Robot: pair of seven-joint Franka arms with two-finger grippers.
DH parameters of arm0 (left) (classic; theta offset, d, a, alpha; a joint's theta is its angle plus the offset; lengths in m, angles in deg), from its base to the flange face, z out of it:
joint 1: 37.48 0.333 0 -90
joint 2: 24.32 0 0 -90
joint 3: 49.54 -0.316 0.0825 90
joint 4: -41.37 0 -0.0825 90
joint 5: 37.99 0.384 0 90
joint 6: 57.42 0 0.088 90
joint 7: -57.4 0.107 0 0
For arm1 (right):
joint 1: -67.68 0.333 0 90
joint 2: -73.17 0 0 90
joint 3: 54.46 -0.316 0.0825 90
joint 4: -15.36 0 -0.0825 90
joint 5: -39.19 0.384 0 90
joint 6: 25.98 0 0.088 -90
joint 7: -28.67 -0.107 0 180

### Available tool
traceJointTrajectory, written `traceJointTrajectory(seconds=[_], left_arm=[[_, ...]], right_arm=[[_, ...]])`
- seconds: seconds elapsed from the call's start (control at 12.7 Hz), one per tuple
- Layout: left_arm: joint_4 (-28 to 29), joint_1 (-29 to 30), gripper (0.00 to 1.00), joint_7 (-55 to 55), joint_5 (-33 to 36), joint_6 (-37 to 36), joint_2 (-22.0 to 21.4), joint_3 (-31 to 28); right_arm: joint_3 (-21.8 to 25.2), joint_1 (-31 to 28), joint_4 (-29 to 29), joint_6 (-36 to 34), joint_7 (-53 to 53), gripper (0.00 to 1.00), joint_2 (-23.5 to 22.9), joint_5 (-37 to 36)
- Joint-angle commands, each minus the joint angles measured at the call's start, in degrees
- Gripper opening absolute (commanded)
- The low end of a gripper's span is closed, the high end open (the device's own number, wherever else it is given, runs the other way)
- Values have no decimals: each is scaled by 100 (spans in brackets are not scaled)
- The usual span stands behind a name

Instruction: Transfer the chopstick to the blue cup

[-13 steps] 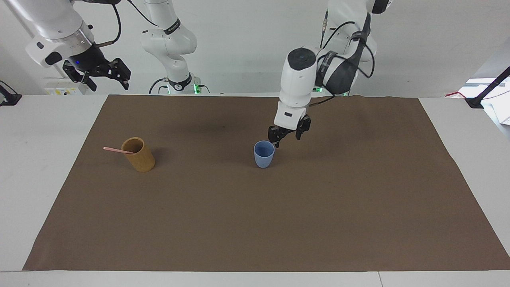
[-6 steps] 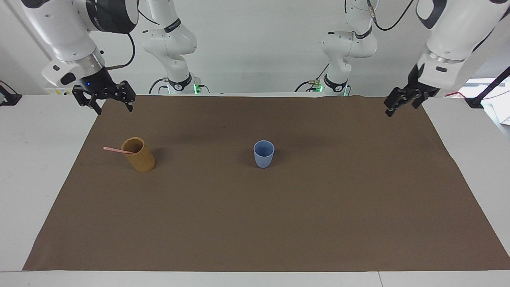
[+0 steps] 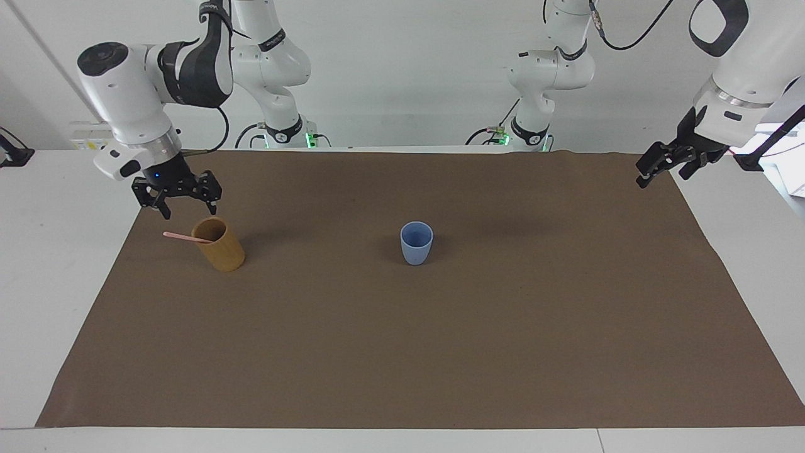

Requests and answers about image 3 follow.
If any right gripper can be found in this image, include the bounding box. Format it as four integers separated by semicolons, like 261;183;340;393
131;151;223;221

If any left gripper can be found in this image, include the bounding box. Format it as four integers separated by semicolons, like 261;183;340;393
635;106;731;189

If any brown wooden cup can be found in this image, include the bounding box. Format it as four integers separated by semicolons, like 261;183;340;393
191;216;246;272

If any blue cup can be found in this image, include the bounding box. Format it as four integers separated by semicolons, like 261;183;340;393
400;221;435;266

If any black stand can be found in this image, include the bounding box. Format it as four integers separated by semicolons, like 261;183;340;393
0;126;36;169
732;104;805;172

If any black cable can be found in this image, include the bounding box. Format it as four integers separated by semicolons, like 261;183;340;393
465;98;523;147
588;0;675;52
235;122;269;150
181;106;230;155

